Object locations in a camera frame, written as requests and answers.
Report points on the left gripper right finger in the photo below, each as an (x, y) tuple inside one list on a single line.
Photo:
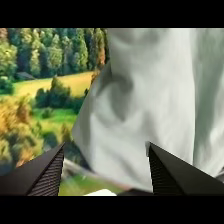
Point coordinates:
[(176, 176)]

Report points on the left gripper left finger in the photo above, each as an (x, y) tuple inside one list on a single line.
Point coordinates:
[(40, 176)]

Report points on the pale green T-shirt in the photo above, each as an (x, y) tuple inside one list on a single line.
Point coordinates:
[(156, 93)]

